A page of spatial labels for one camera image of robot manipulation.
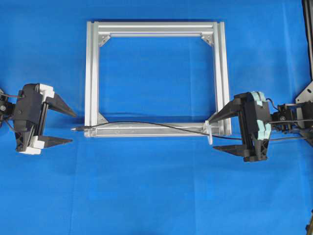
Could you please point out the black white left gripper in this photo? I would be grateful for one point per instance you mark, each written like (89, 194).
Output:
(26, 117)

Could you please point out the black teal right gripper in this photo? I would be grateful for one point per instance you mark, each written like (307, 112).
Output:
(254, 117)

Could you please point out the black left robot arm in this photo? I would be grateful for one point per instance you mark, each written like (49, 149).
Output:
(7, 104)

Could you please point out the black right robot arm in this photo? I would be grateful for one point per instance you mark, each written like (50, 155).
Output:
(290, 118)

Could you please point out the aluminium extrusion frame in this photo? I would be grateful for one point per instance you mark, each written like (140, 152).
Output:
(155, 79)

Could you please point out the white string loop holder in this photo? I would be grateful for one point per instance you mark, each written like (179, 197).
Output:
(207, 129)

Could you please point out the grey metal bracket right edge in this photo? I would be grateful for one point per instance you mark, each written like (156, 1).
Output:
(306, 95)

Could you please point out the black vertical rail right edge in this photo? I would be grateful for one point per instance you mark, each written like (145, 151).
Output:
(308, 20)

